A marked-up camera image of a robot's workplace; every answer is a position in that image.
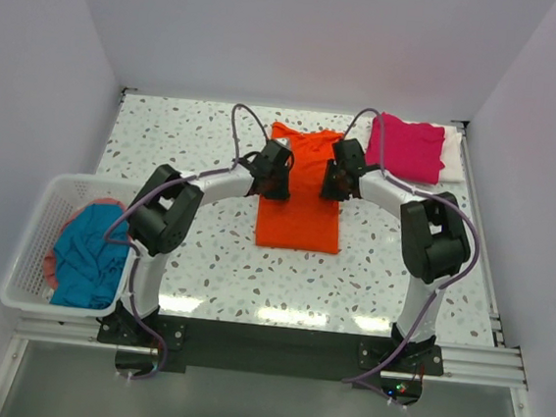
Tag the orange t-shirt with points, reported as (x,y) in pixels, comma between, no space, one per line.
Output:
(305,221)

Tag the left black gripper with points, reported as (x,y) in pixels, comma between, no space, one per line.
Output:
(282,193)

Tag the white plastic laundry basket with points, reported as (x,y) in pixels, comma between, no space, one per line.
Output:
(25,287)

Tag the pink garment in basket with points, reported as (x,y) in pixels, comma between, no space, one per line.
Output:
(50,261)

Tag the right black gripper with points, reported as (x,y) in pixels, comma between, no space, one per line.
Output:
(325,189)

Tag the blue t-shirt in basket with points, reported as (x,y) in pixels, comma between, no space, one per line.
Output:
(90,266)

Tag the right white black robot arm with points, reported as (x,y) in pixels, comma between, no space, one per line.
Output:
(439,243)

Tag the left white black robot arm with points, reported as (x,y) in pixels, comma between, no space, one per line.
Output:
(160,216)

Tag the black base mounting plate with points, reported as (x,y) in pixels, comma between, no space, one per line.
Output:
(165,343)

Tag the folded white t-shirt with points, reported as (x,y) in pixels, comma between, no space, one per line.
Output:
(450,157)

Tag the folded magenta t-shirt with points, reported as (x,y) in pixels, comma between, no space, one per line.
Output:
(409,151)

